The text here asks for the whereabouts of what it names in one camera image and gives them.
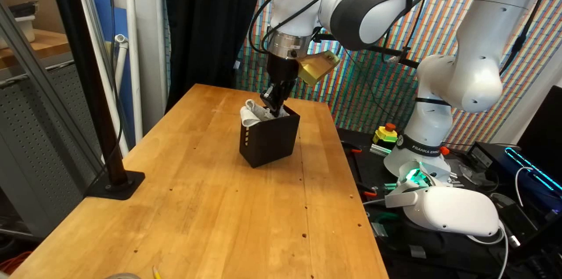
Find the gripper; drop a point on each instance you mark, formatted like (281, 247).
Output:
(281, 70)

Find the white grey towel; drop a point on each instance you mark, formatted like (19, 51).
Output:
(254, 114)

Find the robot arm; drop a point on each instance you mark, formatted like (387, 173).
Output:
(474, 68)

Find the black open-top box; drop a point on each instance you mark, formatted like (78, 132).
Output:
(270, 141)

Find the black curtain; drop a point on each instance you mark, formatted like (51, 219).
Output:
(206, 29)

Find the yellow red stop button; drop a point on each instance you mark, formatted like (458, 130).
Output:
(385, 134)

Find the white pipe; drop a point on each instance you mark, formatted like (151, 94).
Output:
(132, 51)
(99, 51)

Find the black stand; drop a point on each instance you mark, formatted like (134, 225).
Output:
(99, 108)

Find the white headset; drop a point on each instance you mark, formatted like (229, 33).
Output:
(452, 209)

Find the yellow pencil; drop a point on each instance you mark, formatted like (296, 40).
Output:
(156, 273)

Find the wooden bench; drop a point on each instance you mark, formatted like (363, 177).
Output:
(44, 44)

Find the grey perforated metal cabinet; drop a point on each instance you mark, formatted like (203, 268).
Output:
(39, 138)

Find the black computer with blue light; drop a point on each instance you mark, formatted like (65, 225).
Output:
(527, 173)

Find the black monitor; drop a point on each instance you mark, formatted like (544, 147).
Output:
(544, 130)

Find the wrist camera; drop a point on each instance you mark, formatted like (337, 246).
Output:
(317, 67)

